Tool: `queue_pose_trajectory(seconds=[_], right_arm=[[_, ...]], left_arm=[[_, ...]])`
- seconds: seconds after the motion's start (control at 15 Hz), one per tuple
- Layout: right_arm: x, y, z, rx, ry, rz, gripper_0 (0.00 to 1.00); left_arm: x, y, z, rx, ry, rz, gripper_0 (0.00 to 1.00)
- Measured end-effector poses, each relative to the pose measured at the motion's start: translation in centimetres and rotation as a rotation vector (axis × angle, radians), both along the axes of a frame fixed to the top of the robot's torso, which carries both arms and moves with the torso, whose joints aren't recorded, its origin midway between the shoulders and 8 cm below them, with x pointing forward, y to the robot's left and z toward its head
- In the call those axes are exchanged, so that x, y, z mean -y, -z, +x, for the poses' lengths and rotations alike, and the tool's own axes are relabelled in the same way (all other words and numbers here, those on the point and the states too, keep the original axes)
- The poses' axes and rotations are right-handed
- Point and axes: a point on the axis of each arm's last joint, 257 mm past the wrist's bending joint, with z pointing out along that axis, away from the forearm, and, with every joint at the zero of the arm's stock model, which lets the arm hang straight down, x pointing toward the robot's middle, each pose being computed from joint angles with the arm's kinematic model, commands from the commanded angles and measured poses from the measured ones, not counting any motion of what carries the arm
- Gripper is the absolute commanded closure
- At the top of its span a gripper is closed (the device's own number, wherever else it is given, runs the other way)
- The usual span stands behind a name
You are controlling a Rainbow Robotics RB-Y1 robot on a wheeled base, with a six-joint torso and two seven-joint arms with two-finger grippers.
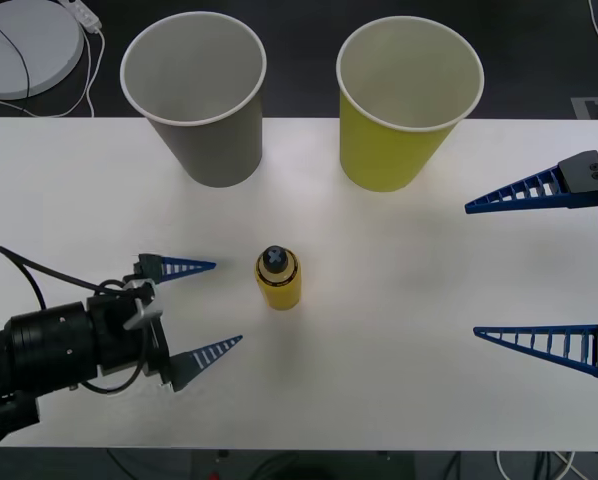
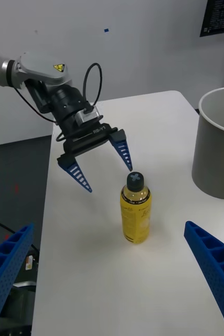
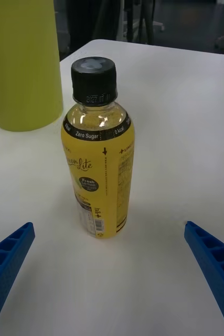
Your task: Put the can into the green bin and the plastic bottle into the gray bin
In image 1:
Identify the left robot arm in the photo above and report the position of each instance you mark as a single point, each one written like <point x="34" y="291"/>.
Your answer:
<point x="44" y="340"/>

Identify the grey floor socket box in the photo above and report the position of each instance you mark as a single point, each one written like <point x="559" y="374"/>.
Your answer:
<point x="591" y="107"/>

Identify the white power strip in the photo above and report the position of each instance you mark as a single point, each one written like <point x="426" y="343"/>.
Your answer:
<point x="86" y="15"/>

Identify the yellow bottle with black cap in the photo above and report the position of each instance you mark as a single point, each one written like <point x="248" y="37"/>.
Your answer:
<point x="279" y="295"/>

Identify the yellow-green plastic waste bin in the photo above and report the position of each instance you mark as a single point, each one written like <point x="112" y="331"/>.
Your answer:
<point x="384" y="155"/>

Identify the grey plastic waste bin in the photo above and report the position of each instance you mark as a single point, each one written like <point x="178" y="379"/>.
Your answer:
<point x="219" y="150"/>

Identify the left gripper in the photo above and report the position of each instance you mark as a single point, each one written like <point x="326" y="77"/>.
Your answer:
<point x="114" y="345"/>

